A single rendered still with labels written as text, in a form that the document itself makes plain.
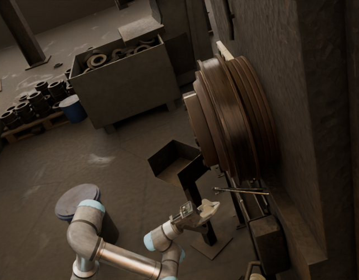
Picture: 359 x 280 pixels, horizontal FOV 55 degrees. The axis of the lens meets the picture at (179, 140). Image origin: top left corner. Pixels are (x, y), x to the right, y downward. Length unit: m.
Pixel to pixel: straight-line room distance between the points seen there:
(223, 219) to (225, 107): 1.49
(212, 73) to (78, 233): 0.79
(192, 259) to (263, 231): 1.09
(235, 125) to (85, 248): 0.75
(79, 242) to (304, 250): 0.81
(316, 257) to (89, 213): 0.87
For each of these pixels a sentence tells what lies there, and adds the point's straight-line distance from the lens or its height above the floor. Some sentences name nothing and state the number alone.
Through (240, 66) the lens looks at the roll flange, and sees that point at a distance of 1.16.
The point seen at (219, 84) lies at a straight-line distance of 1.08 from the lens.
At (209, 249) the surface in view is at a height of 0.01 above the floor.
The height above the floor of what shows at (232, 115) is 1.24.
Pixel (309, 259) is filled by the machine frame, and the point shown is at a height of 0.87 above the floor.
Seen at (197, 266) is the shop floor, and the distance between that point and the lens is 2.27.
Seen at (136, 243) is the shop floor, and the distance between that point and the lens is 2.56.
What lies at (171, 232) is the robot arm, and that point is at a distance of 1.49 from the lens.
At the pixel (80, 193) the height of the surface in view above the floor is 0.43.
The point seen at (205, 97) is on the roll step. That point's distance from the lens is 1.12.
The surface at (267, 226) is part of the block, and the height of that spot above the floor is 0.80.
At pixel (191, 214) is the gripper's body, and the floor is 0.77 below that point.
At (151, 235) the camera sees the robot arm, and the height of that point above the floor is 0.71.
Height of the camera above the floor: 1.78
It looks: 32 degrees down
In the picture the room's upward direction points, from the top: 21 degrees counter-clockwise
